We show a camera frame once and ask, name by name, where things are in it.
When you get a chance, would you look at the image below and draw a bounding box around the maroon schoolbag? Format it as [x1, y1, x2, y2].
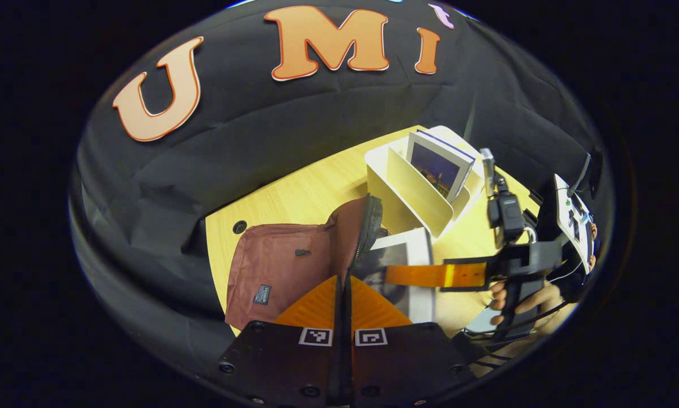
[224, 194, 384, 332]

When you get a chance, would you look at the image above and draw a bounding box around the thin black pole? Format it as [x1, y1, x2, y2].
[462, 105, 478, 142]

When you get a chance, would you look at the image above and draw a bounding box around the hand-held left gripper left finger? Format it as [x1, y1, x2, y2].
[218, 276, 346, 406]

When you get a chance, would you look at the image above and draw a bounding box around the white bookshelf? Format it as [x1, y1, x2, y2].
[365, 126, 486, 240]

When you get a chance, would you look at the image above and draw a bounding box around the white device with ports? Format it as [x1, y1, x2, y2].
[554, 173, 596, 274]

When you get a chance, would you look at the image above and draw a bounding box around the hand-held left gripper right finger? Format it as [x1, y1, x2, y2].
[345, 276, 472, 406]

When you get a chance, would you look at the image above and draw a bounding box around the book with grey cover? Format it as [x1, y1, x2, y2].
[351, 227, 436, 325]

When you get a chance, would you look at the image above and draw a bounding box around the black cable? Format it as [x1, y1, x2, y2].
[469, 299, 579, 342]

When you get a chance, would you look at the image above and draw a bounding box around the book with blue cover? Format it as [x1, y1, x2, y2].
[406, 129, 477, 203]

